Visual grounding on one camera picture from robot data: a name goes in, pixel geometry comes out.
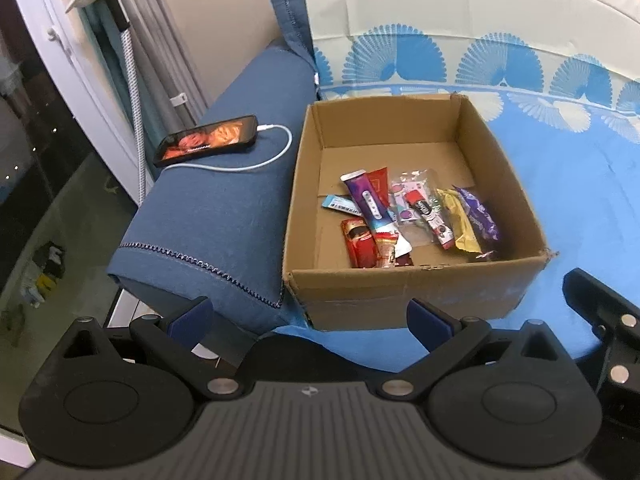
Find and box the blue fabric sofa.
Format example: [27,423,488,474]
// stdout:
[107,0,322,337]

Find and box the clear bag of pink candy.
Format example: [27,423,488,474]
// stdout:
[389,169,447,247]

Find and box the white charging cable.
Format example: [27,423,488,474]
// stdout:
[164,123,294,174]

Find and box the small red stick packet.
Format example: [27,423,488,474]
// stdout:
[404,184,432,212]

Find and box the purple snack packet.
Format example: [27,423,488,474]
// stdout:
[452,185,502,252]

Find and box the pink printed snack bar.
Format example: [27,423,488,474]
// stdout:
[419,202,454,252]

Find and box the large red snack packet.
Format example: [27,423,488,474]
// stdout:
[340,218,382,269]

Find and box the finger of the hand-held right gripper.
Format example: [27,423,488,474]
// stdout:
[562,267,640,350]
[591,331,640,402]

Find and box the yellow snack packet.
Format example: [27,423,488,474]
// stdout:
[436,187,484,254]

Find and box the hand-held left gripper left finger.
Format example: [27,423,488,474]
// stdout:
[47,296,246,402]

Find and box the brown cardboard box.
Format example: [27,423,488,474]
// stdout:
[282,92,559,332]

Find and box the light blue stick sachet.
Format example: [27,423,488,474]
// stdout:
[322,194,364,217]

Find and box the purple and white stick sachet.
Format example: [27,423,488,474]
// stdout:
[340,169,414,257]

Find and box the black smartphone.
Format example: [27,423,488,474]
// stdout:
[152,114,260,169]

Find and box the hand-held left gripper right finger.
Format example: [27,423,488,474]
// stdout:
[377,299,581,402]

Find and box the small dark red packet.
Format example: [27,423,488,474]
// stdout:
[365,167,397,202]

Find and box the grey curtain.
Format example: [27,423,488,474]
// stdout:
[117,0,210,132]

